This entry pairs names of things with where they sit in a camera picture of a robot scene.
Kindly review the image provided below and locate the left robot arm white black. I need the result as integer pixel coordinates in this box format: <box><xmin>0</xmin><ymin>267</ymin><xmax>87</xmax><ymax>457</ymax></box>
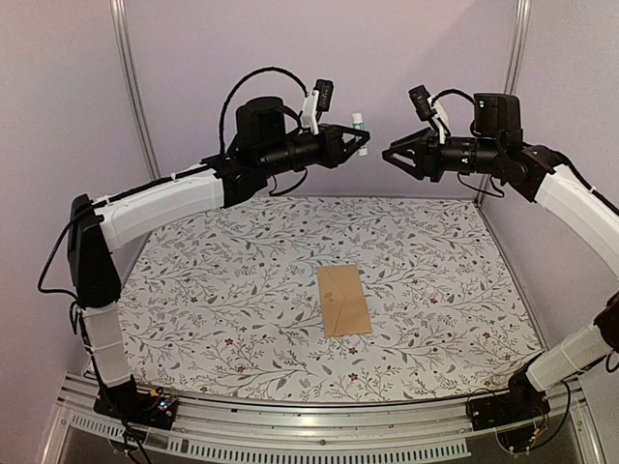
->
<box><xmin>68</xmin><ymin>95</ymin><xmax>370</xmax><ymax>420</ymax></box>

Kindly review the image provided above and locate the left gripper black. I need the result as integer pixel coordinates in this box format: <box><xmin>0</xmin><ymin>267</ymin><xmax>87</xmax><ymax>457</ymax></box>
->
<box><xmin>259</xmin><ymin>123</ymin><xmax>369</xmax><ymax>177</ymax></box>

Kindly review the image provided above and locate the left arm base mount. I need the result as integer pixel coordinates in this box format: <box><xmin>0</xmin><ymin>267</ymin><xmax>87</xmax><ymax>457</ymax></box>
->
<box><xmin>94</xmin><ymin>389</ymin><xmax>178</xmax><ymax>430</ymax></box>

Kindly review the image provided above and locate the right aluminium frame post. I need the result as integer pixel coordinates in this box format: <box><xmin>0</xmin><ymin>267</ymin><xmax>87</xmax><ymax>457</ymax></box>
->
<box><xmin>473</xmin><ymin>0</ymin><xmax>532</xmax><ymax>204</ymax></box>

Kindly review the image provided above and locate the aluminium front rail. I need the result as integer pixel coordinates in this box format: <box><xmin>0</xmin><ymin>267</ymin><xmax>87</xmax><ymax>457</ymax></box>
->
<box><xmin>41</xmin><ymin>374</ymin><xmax>610</xmax><ymax>463</ymax></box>

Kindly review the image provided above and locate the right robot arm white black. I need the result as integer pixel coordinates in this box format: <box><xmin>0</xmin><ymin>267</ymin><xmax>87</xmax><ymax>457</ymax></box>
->
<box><xmin>382</xmin><ymin>85</ymin><xmax>618</xmax><ymax>421</ymax></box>

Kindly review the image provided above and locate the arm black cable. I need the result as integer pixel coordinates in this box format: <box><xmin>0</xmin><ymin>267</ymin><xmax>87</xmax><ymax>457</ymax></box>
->
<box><xmin>218</xmin><ymin>67</ymin><xmax>310</xmax><ymax>156</ymax></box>
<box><xmin>432</xmin><ymin>87</ymin><xmax>478</xmax><ymax>105</ymax></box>

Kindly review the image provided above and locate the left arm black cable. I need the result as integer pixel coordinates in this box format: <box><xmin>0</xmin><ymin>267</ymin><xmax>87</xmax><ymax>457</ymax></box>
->
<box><xmin>218</xmin><ymin>67</ymin><xmax>310</xmax><ymax>156</ymax></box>

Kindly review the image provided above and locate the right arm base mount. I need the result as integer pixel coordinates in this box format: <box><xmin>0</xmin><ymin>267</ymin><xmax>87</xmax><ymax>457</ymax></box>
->
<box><xmin>465</xmin><ymin>390</ymin><xmax>550</xmax><ymax>431</ymax></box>

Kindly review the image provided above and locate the left aluminium frame post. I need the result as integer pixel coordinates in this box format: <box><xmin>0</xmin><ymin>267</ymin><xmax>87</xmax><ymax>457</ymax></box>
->
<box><xmin>109</xmin><ymin>0</ymin><xmax>162</xmax><ymax>180</ymax></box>

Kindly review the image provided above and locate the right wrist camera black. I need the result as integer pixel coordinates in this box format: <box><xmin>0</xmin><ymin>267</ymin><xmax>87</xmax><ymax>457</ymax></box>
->
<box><xmin>408</xmin><ymin>85</ymin><xmax>434</xmax><ymax>121</ymax></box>

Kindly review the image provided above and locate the aluminium frame post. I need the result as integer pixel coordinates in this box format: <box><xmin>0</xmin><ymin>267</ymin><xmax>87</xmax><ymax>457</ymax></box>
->
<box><xmin>473</xmin><ymin>0</ymin><xmax>532</xmax><ymax>204</ymax></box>
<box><xmin>109</xmin><ymin>0</ymin><xmax>162</xmax><ymax>180</ymax></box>

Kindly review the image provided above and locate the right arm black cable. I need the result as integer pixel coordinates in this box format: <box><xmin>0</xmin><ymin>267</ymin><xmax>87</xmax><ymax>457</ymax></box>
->
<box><xmin>432</xmin><ymin>87</ymin><xmax>478</xmax><ymax>105</ymax></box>

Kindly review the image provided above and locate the brown kraft envelope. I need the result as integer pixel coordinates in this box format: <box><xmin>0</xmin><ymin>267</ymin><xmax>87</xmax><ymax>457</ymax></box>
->
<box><xmin>317</xmin><ymin>265</ymin><xmax>372</xmax><ymax>337</ymax></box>

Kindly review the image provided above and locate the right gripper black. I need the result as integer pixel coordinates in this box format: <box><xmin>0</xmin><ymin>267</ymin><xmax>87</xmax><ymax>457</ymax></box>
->
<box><xmin>382</xmin><ymin>127</ymin><xmax>502</xmax><ymax>183</ymax></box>

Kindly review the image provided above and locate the green white glue stick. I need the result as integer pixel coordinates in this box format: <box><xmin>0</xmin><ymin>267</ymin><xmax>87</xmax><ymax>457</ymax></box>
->
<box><xmin>349</xmin><ymin>111</ymin><xmax>371</xmax><ymax>157</ymax></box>

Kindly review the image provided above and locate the floral patterned table mat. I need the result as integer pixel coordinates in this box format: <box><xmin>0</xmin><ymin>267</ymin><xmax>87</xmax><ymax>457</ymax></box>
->
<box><xmin>119</xmin><ymin>197</ymin><xmax>543</xmax><ymax>402</ymax></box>

